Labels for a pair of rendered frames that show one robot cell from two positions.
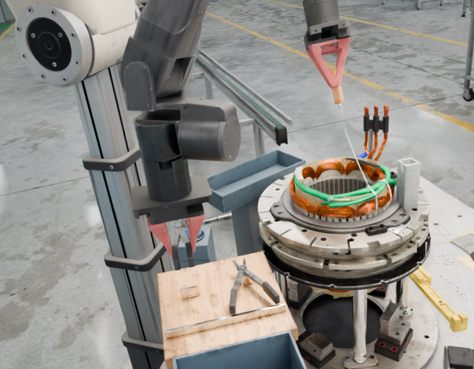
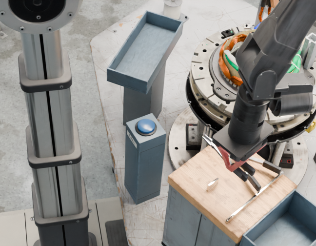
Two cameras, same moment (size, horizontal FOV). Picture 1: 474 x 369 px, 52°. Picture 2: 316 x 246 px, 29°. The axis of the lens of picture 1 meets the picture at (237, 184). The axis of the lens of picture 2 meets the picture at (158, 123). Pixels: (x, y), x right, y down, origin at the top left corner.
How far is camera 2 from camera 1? 0.87 m
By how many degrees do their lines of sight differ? 38
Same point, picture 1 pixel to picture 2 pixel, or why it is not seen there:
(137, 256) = (68, 152)
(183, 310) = (216, 198)
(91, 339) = not seen: outside the picture
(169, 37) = (294, 52)
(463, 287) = not seen: hidden behind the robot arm
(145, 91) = (270, 87)
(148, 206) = (244, 151)
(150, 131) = (262, 108)
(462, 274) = not seen: hidden behind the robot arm
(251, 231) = (150, 97)
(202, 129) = (298, 100)
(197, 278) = (202, 170)
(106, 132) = (56, 56)
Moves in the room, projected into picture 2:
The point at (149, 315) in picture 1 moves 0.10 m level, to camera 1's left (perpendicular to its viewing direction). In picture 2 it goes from (72, 195) to (38, 213)
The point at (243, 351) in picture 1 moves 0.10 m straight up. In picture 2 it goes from (273, 212) to (284, 184)
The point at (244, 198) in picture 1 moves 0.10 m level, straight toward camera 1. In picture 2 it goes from (155, 74) to (179, 99)
